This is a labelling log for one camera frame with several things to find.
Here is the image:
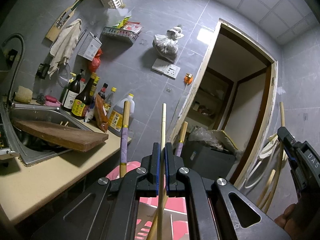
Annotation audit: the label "dark wine bottle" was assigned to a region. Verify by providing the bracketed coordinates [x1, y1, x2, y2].
[61, 70, 84, 113]

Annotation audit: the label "dark soy sauce bottle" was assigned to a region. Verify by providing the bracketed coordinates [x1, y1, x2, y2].
[71, 72, 98, 120]

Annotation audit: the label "black cabinet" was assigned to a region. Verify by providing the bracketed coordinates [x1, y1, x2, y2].
[180, 140, 237, 183]

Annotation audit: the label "clear hanging plastic bag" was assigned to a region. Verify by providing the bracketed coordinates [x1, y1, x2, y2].
[153, 25, 184, 62]

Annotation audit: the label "person's right hand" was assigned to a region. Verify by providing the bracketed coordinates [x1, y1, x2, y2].
[274, 203, 299, 230]

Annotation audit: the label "pink soap box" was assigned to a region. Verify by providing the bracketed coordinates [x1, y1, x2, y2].
[45, 95, 62, 107]

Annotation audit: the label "white hose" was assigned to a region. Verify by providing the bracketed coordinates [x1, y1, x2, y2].
[244, 134, 278, 191]

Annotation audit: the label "black induction cooker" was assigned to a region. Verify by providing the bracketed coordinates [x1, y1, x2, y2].
[0, 124, 21, 167]

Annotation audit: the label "black-capped sauce bottle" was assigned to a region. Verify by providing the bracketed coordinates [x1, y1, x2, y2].
[97, 83, 109, 101]

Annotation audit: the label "white plastic utensil holder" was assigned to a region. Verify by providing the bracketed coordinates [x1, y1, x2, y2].
[135, 197, 188, 240]

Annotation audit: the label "grey curved faucet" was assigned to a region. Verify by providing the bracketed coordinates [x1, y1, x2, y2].
[2, 34, 26, 108]

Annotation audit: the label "large cooking oil jug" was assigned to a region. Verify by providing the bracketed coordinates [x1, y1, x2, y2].
[108, 94, 136, 134]

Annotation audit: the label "beige kitchen counter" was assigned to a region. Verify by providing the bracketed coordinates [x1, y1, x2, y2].
[0, 120, 133, 227]

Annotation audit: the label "round strainer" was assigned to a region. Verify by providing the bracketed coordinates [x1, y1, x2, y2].
[57, 62, 72, 88]

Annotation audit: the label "white hanging towel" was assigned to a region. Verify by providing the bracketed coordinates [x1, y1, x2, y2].
[47, 19, 83, 77]

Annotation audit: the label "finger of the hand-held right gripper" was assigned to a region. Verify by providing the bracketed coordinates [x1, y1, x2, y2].
[277, 126, 304, 153]
[279, 137, 301, 189]

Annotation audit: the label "white wall socket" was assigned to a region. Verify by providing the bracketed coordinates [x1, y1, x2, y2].
[152, 58, 181, 80]

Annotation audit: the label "crumpled clear plastic bag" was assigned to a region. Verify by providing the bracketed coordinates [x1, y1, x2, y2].
[188, 127, 221, 148]

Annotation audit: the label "colourful snack packets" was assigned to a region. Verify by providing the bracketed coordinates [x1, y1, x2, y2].
[114, 15, 142, 34]

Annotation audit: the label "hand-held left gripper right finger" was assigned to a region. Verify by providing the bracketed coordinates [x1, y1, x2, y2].
[164, 142, 292, 240]

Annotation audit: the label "beige loofah sponge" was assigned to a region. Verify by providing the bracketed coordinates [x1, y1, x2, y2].
[15, 85, 33, 104]

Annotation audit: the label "white perforated hanging box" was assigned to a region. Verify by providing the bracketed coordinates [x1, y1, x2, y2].
[77, 32, 103, 61]

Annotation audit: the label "flat cardboard piece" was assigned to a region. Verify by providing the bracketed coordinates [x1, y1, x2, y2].
[212, 129, 244, 153]

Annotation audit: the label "wooden storage shelf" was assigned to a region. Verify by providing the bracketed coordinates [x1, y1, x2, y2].
[186, 67, 234, 131]

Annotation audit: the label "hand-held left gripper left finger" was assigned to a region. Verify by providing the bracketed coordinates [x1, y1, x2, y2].
[31, 142, 162, 240]

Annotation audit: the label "wooden cutting board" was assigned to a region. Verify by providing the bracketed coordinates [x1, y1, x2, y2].
[11, 119, 109, 153]

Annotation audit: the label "steel sink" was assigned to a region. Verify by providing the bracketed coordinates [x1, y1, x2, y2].
[0, 100, 96, 167]

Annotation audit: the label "wooden door frame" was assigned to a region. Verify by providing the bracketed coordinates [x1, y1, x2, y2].
[167, 18, 279, 191]

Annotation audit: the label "yellow-capped clear bottle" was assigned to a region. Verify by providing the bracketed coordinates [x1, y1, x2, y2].
[103, 87, 117, 116]

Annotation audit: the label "wooden knife rack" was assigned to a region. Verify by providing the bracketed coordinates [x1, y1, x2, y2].
[45, 0, 91, 42]

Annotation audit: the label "grey wall rack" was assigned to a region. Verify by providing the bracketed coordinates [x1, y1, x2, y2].
[100, 27, 143, 46]

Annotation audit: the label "red plastic bag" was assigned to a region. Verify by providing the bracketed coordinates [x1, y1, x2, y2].
[89, 49, 103, 74]

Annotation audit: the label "brown seasoning packet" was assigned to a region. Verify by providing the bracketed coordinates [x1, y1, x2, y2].
[94, 95, 109, 133]

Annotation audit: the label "purple-handled chopstick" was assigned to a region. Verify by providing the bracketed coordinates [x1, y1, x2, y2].
[119, 101, 131, 178]
[174, 121, 188, 157]

